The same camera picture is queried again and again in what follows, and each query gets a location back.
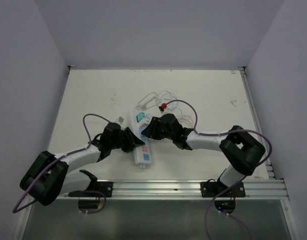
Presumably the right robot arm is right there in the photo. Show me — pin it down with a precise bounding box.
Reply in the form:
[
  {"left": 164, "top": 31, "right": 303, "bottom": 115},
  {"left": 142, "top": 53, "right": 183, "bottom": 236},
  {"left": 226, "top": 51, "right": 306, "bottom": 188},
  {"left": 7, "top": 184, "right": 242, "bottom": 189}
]
[{"left": 141, "top": 113, "right": 265, "bottom": 197}]

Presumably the right side aluminium rail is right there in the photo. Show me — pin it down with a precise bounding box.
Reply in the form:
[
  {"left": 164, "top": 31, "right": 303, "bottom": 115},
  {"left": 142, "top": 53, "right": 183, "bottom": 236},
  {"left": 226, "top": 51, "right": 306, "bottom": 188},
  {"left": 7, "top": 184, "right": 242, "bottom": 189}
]
[{"left": 238, "top": 66, "right": 276, "bottom": 180}]

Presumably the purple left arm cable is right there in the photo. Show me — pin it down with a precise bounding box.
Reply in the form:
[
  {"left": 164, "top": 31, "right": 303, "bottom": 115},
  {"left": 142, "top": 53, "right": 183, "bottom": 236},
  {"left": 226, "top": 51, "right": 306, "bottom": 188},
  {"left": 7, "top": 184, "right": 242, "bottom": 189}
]
[{"left": 12, "top": 113, "right": 112, "bottom": 214}]

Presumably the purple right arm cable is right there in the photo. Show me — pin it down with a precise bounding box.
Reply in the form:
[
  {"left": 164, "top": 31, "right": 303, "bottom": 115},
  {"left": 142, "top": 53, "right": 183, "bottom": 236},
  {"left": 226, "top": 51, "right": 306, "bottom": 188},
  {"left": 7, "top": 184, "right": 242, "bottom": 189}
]
[{"left": 165, "top": 99, "right": 273, "bottom": 240}]

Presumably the mint green charging cable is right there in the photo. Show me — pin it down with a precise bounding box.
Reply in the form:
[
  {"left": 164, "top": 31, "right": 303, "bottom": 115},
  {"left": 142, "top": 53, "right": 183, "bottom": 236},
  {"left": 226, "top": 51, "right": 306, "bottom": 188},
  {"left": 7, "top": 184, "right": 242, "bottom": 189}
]
[{"left": 155, "top": 89, "right": 187, "bottom": 113}]

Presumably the white power strip cord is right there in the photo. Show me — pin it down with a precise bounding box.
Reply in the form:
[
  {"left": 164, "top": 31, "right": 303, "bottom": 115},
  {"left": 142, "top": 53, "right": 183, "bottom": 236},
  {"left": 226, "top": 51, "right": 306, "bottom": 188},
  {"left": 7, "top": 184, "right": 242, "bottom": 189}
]
[{"left": 135, "top": 92, "right": 159, "bottom": 110}]

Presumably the teal dual usb charger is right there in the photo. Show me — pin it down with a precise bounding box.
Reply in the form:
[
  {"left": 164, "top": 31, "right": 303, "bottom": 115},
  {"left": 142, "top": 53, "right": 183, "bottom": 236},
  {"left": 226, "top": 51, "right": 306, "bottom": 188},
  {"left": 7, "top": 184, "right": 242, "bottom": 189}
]
[{"left": 136, "top": 112, "right": 147, "bottom": 123}]

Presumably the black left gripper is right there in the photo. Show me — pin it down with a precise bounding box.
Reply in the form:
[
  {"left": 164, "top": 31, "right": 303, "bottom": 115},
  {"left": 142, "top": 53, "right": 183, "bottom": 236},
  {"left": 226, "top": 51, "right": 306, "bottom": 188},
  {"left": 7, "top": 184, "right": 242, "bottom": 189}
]
[{"left": 109, "top": 126, "right": 143, "bottom": 152}]

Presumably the white power strip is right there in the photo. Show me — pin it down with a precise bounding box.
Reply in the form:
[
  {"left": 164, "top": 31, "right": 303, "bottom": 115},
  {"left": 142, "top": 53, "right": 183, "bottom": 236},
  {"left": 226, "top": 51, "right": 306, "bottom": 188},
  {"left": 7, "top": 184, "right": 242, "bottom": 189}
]
[{"left": 128, "top": 108, "right": 155, "bottom": 169}]

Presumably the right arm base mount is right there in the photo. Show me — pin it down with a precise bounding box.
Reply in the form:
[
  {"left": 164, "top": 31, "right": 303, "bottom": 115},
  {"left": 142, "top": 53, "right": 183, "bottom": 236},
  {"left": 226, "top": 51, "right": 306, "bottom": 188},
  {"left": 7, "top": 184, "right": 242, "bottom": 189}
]
[{"left": 200, "top": 179, "right": 246, "bottom": 214}]

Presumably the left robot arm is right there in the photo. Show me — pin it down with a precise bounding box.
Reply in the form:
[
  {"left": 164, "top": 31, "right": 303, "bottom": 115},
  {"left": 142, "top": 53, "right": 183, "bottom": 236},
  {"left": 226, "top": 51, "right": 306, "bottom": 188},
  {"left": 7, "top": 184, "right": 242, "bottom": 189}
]
[{"left": 19, "top": 122, "right": 145, "bottom": 206}]

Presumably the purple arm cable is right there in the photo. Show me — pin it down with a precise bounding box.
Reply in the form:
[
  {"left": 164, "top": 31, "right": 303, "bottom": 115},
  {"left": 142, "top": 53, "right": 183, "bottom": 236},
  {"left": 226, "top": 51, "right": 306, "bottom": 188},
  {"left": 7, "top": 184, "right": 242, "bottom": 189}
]
[
  {"left": 12, "top": 113, "right": 112, "bottom": 214},
  {"left": 165, "top": 99, "right": 273, "bottom": 240}
]

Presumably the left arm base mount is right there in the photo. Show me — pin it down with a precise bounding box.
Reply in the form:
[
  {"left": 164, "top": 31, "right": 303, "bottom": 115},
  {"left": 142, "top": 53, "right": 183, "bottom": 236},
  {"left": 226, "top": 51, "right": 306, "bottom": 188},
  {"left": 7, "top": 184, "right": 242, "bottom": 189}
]
[{"left": 67, "top": 169, "right": 113, "bottom": 215}]

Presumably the light blue charger plug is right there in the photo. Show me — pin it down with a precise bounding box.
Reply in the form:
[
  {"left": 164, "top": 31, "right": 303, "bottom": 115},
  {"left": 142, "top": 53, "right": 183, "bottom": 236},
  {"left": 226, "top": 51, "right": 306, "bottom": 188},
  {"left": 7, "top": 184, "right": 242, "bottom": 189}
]
[{"left": 139, "top": 124, "right": 148, "bottom": 137}]

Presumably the aluminium table rail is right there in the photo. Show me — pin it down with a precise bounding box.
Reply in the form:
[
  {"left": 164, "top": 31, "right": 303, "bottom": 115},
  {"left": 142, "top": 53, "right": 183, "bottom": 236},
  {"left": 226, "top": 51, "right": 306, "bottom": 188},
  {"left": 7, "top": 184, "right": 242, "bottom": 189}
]
[{"left": 55, "top": 178, "right": 289, "bottom": 201}]

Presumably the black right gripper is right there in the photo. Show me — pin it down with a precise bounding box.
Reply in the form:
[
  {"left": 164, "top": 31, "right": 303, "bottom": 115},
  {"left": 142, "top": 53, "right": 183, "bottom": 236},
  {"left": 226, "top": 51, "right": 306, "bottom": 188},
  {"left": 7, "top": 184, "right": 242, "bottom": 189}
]
[{"left": 142, "top": 116, "right": 175, "bottom": 140}]

